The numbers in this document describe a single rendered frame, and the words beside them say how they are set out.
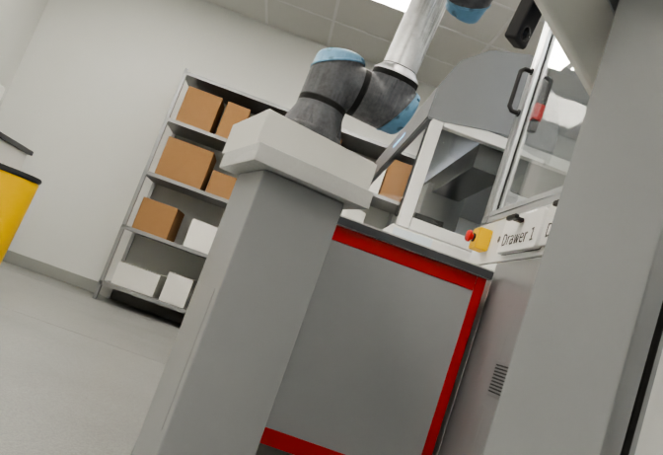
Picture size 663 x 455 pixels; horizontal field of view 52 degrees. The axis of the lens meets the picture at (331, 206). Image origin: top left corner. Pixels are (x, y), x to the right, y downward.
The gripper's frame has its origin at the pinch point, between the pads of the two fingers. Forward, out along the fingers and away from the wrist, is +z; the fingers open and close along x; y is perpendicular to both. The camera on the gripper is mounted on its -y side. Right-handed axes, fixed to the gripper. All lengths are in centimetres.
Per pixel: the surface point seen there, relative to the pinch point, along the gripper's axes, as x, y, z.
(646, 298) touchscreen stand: -19.3, -17.3, 42.3
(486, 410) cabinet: 72, -66, 18
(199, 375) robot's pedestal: 4, -95, 1
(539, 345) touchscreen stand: -21, -30, 41
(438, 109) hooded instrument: 125, -37, -107
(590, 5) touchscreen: -18.6, 0.1, 6.8
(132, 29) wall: 219, -226, -472
